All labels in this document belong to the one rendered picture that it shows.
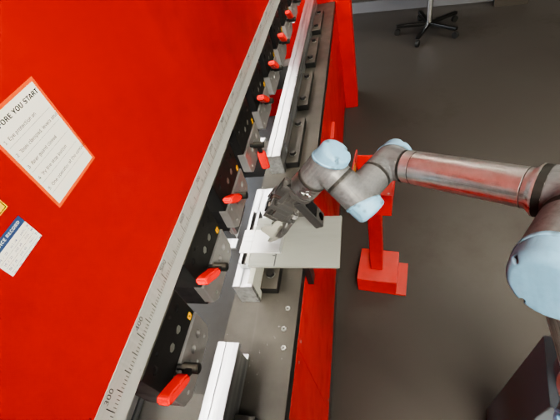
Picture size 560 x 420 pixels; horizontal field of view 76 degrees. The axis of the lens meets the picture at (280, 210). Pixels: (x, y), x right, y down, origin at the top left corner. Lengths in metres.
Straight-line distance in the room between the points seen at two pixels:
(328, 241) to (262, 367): 0.39
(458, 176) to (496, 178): 0.07
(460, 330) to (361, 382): 0.55
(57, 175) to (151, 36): 0.31
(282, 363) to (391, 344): 1.01
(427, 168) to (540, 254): 0.30
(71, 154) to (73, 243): 0.10
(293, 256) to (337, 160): 0.36
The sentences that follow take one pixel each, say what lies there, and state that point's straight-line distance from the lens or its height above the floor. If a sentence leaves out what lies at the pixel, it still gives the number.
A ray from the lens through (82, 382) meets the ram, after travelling 0.53.
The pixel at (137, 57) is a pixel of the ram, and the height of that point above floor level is 1.64.
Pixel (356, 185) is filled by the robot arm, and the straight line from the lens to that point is 0.80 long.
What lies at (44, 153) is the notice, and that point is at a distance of 0.47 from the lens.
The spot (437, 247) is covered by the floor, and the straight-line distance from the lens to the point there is 2.27.
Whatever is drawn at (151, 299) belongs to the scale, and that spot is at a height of 1.39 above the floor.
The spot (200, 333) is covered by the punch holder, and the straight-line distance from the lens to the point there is 0.76.
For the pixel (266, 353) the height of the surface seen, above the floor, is 0.87.
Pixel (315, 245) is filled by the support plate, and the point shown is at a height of 1.00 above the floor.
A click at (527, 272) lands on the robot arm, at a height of 1.34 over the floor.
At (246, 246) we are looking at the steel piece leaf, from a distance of 1.10.
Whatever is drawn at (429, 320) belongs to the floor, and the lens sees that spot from 2.04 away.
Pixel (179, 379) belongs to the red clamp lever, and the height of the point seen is 1.29.
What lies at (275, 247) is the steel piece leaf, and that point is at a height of 1.00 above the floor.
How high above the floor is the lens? 1.84
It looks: 47 degrees down
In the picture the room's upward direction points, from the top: 19 degrees counter-clockwise
